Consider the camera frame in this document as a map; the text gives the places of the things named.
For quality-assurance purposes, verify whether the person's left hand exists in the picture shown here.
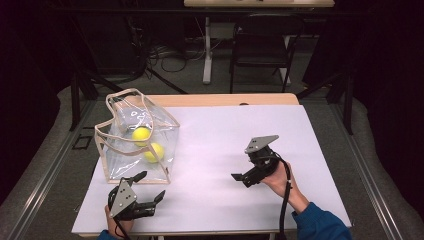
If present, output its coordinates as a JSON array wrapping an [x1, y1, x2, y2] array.
[[104, 204, 135, 239]]

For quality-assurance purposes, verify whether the black curtain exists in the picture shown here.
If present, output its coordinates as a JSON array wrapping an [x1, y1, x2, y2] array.
[[0, 0, 73, 204], [353, 0, 424, 211]]

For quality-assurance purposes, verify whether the yellow tennis ball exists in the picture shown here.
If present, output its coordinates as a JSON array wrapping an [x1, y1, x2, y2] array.
[[131, 126, 152, 147], [143, 142, 166, 164]]

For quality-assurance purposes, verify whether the white-legged desk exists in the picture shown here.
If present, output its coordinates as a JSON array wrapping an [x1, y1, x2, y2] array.
[[183, 0, 336, 85]]

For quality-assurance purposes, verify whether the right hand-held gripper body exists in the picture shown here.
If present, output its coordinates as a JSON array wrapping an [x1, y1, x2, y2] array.
[[244, 134, 281, 185]]

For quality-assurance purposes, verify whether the person's right hand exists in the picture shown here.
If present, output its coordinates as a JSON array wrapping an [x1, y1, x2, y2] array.
[[260, 160, 296, 199]]

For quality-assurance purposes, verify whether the clear plastic bag beige trim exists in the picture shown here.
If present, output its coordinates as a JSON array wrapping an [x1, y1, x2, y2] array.
[[94, 87, 181, 185]]

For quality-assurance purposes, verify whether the black folding chair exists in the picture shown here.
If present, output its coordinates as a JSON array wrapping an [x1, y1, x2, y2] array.
[[229, 13, 305, 94]]

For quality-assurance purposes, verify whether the white table sheet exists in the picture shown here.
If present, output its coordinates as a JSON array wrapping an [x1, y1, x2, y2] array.
[[71, 104, 353, 234]]

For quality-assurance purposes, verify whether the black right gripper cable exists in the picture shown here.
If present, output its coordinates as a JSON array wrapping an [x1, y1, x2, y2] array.
[[271, 152, 293, 240]]

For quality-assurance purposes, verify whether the aluminium floor rail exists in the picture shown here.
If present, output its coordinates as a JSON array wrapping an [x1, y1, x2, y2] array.
[[6, 99, 98, 240], [328, 103, 406, 240]]

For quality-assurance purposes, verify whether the black metal stand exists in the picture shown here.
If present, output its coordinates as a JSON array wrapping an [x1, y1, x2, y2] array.
[[68, 71, 126, 133], [295, 71, 355, 136]]

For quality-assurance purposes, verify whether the tangle of floor cables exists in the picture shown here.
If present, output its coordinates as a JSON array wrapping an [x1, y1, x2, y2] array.
[[126, 16, 228, 81]]

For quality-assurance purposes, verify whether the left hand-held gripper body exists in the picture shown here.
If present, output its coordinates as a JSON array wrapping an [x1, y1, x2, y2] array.
[[107, 178, 158, 222]]

